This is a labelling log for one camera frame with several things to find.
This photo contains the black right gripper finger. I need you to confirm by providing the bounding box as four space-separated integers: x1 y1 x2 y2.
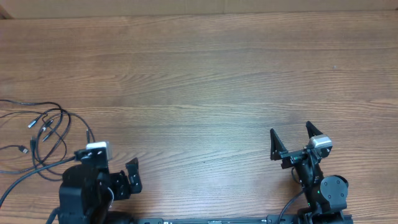
270 129 288 161
305 121 323 139

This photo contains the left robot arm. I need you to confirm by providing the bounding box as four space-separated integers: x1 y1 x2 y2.
46 156 142 224

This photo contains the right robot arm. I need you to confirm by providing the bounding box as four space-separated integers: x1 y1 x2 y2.
266 121 353 224

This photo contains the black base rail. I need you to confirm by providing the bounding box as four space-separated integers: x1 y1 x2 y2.
105 211 354 224

